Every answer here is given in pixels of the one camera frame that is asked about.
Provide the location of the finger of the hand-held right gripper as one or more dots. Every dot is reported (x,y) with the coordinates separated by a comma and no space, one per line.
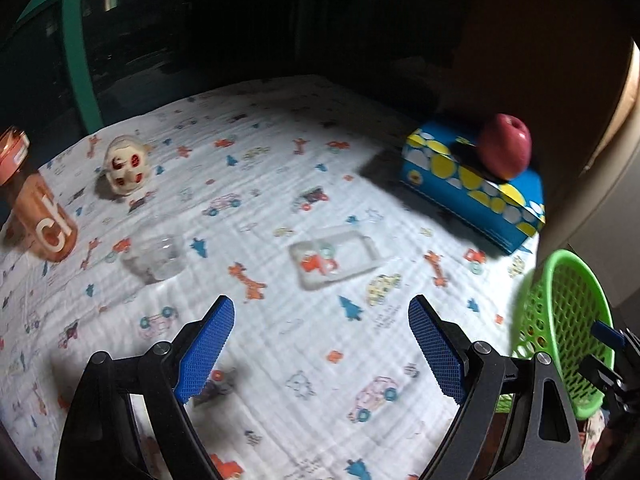
(595,372)
(607,333)

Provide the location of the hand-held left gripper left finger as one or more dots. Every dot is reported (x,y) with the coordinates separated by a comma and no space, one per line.
(205,350)

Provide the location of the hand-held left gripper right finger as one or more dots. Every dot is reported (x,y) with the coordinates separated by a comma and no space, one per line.
(435,345)

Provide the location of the green plastic basket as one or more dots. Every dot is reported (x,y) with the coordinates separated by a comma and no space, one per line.
(527,310)

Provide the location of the floral cloth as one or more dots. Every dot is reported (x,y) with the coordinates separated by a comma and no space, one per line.
(595,440)

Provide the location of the clear plastic cup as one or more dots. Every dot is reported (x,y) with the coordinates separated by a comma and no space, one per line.
(160,260)

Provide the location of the blue dotted tissue box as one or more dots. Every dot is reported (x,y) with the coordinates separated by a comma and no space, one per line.
(480,210)

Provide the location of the printed white blanket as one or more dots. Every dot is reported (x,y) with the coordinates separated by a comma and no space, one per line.
(300,185)

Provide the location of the wrapped round spotted bun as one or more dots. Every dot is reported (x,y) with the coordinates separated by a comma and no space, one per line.
(125,165)

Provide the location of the orange bottle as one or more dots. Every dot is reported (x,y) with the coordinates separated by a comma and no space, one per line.
(45,220)

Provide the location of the red apple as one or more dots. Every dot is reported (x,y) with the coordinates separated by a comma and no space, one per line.
(505,145)

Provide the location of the brown cardboard box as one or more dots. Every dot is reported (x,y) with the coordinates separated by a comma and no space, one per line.
(550,60)

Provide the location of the green window frame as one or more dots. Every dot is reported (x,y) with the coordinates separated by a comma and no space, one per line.
(82,60)

